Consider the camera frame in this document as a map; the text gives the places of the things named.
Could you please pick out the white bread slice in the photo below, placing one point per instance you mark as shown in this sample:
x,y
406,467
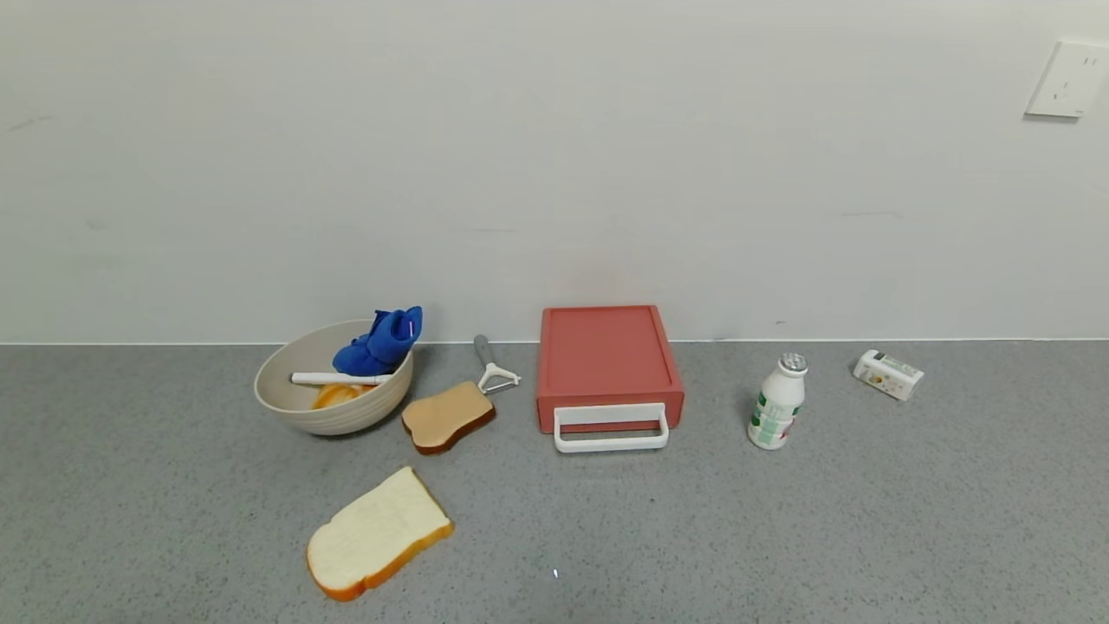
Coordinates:
x,y
372,533

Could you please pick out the orange toy food piece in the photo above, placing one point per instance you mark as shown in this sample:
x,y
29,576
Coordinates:
x,y
338,396

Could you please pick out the grey white peeler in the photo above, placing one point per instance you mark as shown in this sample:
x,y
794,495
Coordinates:
x,y
482,351

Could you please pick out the white marker pen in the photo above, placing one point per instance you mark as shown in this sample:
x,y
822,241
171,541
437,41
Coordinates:
x,y
338,379

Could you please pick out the brown toast slice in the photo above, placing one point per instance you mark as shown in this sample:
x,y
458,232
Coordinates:
x,y
446,416

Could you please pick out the small white carton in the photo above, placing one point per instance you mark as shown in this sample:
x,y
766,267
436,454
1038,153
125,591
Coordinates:
x,y
888,374

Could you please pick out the red drawer case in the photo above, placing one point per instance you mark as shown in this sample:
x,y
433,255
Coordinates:
x,y
606,355

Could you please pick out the white wall outlet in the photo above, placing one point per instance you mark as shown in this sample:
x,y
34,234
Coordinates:
x,y
1070,78

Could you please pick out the blue cloth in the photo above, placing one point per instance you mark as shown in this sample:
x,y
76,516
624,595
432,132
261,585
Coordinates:
x,y
381,347

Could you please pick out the white green drink bottle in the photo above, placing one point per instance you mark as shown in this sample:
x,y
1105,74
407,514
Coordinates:
x,y
775,412

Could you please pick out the beige ribbed bowl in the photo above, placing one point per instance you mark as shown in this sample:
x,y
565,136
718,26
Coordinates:
x,y
346,420

